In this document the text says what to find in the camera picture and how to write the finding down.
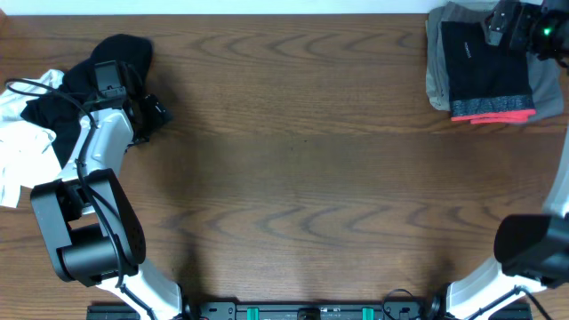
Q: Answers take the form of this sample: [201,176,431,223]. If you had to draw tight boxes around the black leggings with coral waistband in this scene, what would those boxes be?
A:
[440,21,536,124]

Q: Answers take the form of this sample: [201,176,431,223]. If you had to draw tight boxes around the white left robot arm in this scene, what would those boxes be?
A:
[30,93,187,319]

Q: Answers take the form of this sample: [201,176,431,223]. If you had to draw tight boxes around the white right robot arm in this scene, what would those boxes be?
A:
[427,1,568,319]

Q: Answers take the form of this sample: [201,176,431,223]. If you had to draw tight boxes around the grey folded trousers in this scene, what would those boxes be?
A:
[425,1,564,122]

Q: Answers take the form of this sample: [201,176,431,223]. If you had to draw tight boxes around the black garment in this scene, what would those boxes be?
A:
[21,34,153,166]

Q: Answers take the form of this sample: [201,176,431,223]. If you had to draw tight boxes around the white t-shirt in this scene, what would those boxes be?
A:
[1,84,61,208]

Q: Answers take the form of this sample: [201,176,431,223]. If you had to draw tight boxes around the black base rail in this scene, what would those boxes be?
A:
[86,300,533,320]

